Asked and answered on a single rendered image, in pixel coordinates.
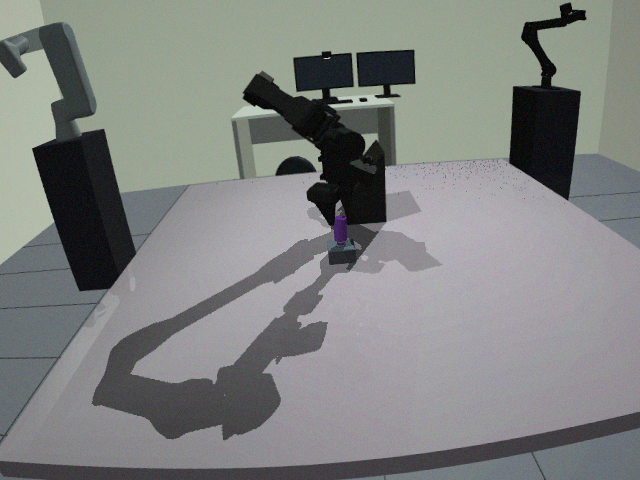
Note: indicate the purple marker cap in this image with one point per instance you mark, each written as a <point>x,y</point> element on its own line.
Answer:
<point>340,229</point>

